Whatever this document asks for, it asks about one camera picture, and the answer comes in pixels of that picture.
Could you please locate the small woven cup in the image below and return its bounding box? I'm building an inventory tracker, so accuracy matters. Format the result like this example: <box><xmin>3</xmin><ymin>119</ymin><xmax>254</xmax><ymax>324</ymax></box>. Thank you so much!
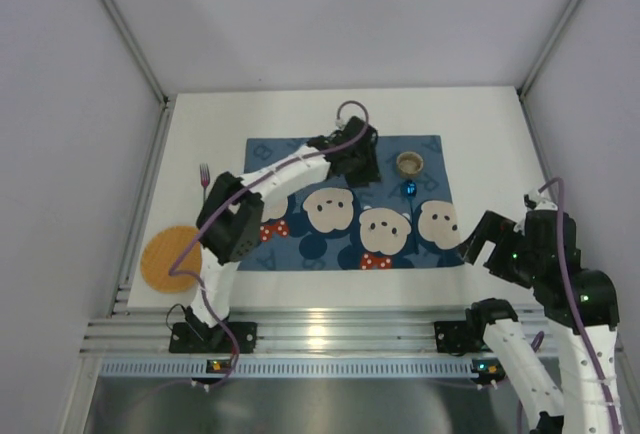
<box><xmin>396</xmin><ymin>151</ymin><xmax>424</xmax><ymax>179</ymax></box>

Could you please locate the iridescent blue spoon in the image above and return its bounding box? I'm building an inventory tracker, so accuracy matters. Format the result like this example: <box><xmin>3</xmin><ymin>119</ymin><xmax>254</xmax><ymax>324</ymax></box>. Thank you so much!
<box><xmin>402</xmin><ymin>179</ymin><xmax>419</xmax><ymax>254</ymax></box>

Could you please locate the blue cartoon placemat cloth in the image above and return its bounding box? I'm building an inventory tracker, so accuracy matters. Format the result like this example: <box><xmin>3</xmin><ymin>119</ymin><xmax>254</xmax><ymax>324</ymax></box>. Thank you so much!
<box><xmin>240</xmin><ymin>135</ymin><xmax>462</xmax><ymax>271</ymax></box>

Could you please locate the iridescent pink fork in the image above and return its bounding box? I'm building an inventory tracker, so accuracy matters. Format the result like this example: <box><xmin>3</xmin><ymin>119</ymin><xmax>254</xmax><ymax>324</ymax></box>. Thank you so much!
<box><xmin>199</xmin><ymin>163</ymin><xmax>211</xmax><ymax>202</ymax></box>

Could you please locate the round woven bamboo plate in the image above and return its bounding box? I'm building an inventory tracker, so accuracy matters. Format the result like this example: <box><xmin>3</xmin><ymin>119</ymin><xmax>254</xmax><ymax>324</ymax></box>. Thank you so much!
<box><xmin>140</xmin><ymin>226</ymin><xmax>198</xmax><ymax>294</ymax></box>

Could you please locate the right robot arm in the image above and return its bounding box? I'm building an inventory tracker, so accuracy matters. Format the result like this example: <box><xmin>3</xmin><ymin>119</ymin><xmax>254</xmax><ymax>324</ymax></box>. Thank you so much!
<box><xmin>458</xmin><ymin>209</ymin><xmax>623</xmax><ymax>433</ymax></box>

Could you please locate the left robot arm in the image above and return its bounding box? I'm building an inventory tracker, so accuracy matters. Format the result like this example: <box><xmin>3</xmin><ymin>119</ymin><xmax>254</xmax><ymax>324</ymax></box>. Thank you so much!
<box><xmin>190</xmin><ymin>117</ymin><xmax>379</xmax><ymax>328</ymax></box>

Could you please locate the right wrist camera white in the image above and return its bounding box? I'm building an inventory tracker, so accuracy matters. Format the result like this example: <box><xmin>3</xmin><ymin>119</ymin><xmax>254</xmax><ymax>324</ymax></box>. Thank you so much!
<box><xmin>523</xmin><ymin>191</ymin><xmax>558</xmax><ymax>211</ymax></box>

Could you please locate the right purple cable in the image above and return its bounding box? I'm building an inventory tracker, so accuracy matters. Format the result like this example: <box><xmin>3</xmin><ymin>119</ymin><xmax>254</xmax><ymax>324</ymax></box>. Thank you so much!
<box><xmin>514</xmin><ymin>176</ymin><xmax>619</xmax><ymax>434</ymax></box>

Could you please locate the purple cable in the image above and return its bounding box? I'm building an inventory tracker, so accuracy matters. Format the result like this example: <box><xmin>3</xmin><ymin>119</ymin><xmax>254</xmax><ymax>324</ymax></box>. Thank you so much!
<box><xmin>169</xmin><ymin>100</ymin><xmax>372</xmax><ymax>390</ymax></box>
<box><xmin>514</xmin><ymin>176</ymin><xmax>619</xmax><ymax>434</ymax></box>

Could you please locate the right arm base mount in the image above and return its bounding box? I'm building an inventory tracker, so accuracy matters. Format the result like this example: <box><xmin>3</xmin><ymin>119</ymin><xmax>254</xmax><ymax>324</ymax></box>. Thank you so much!
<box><xmin>433</xmin><ymin>321</ymin><xmax>487</xmax><ymax>357</ymax></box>

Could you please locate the aluminium rail frame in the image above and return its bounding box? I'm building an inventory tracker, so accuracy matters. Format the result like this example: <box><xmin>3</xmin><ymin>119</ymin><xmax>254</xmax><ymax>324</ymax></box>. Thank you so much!
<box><xmin>80</xmin><ymin>308</ymin><xmax>465</xmax><ymax>357</ymax></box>

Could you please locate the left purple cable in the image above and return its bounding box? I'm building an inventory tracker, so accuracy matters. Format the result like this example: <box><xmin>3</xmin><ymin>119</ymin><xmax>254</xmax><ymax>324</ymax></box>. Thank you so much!
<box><xmin>169</xmin><ymin>100</ymin><xmax>372</xmax><ymax>390</ymax></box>

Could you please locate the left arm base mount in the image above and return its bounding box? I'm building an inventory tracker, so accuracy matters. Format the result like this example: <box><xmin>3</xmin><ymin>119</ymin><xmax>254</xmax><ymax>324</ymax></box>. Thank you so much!
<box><xmin>168</xmin><ymin>322</ymin><xmax>258</xmax><ymax>354</ymax></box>

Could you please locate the slotted cable duct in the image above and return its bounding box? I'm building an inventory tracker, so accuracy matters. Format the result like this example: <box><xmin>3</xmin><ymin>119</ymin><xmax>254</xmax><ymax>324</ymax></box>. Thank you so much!
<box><xmin>100</xmin><ymin>356</ymin><xmax>505</xmax><ymax>379</ymax></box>

